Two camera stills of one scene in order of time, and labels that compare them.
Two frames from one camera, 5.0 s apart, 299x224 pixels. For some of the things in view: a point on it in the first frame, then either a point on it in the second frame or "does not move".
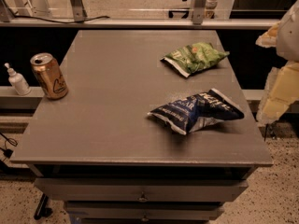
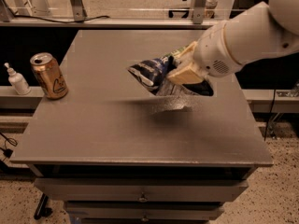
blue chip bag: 198,112 → 153,74
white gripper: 289,37 → 212,54
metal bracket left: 77,3 does not move
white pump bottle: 18,82 does not move
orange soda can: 49,75 does not move
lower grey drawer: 143,210 does not move
